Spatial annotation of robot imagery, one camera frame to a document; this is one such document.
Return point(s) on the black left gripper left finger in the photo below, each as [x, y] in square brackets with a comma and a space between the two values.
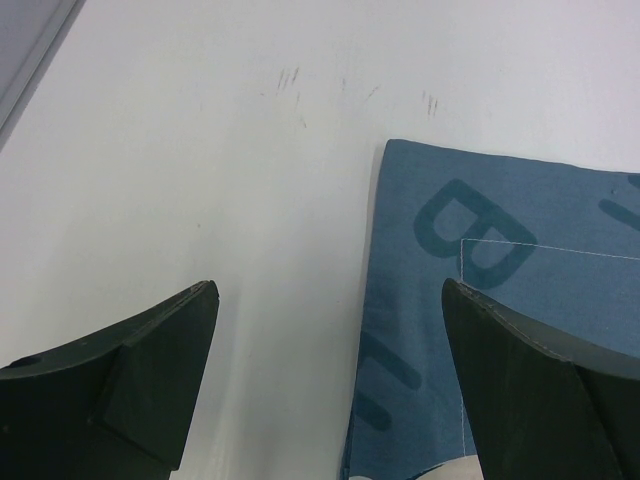
[114, 404]

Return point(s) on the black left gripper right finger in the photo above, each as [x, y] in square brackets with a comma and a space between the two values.
[541, 403]

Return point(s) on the blue bear print placemat cloth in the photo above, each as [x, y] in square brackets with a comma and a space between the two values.
[555, 242]

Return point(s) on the left aluminium frame post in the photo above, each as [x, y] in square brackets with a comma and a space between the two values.
[31, 34]

